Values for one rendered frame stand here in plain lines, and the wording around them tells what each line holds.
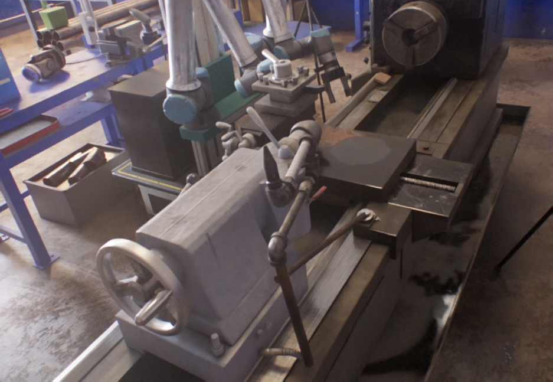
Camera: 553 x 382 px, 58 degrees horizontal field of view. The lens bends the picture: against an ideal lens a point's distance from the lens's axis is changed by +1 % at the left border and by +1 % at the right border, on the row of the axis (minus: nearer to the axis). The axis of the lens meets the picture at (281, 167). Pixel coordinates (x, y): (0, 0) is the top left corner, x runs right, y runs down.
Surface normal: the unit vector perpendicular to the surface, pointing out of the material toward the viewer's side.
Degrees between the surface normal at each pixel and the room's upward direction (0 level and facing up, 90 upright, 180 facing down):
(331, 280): 0
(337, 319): 0
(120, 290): 86
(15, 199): 90
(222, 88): 90
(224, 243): 76
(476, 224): 0
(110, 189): 90
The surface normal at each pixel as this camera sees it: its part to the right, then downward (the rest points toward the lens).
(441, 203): -0.11, -0.85
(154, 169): -0.52, 0.49
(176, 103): -0.14, 0.59
